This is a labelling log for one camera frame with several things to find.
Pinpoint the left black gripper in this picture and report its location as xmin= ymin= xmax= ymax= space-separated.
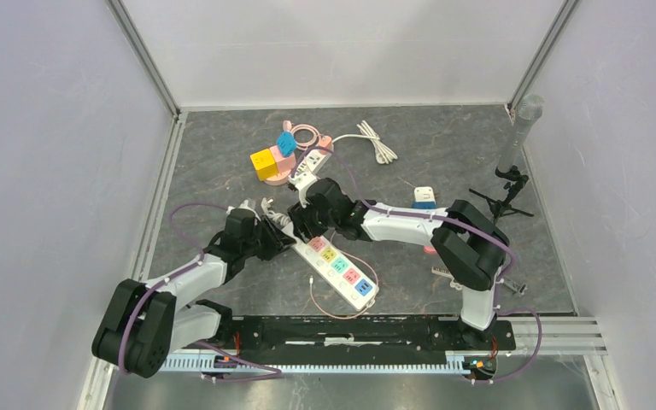
xmin=241 ymin=214 xmax=294 ymax=261

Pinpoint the large white power strip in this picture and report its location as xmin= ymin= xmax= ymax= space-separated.
xmin=282 ymin=224 xmax=378 ymax=312

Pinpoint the blue cube socket adapter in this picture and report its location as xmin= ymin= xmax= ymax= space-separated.
xmin=412 ymin=201 xmax=436 ymax=209

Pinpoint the white square plug adapter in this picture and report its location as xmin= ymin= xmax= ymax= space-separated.
xmin=413 ymin=186 xmax=436 ymax=202

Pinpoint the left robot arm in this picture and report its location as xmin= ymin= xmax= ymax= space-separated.
xmin=91 ymin=208 xmax=296 ymax=378

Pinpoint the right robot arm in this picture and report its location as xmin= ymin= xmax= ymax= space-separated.
xmin=288 ymin=177 xmax=517 ymax=349

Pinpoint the pink round socket stack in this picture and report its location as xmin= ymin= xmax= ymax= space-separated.
xmin=264 ymin=145 xmax=296 ymax=186

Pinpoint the salmon plug on strip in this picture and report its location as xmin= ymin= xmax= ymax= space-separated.
xmin=316 ymin=135 xmax=333 ymax=150

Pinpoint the light blue plug adapter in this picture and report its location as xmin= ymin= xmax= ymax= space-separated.
xmin=276 ymin=131 xmax=297 ymax=157

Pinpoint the small white power strip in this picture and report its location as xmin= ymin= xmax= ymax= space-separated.
xmin=295 ymin=143 xmax=334 ymax=175

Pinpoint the yellow cube adapter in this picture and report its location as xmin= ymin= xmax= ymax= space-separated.
xmin=249 ymin=149 xmax=278 ymax=181

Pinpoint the white comb-like part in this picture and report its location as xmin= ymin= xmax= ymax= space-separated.
xmin=430 ymin=266 xmax=453 ymax=278

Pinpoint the black microphone tripod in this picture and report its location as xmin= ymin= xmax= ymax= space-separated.
xmin=468 ymin=166 xmax=535 ymax=227

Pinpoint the grey microphone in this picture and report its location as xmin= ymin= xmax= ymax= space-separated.
xmin=495 ymin=94 xmax=545 ymax=175

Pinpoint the white strip power cord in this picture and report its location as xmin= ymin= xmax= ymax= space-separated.
xmin=240 ymin=196 xmax=287 ymax=225

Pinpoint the white coiled power cord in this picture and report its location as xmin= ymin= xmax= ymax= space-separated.
xmin=331 ymin=120 xmax=399 ymax=166

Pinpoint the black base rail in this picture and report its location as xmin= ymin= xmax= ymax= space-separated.
xmin=213 ymin=314 xmax=517 ymax=366

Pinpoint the white cable duct strip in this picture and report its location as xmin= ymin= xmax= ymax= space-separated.
xmin=160 ymin=350 xmax=489 ymax=376

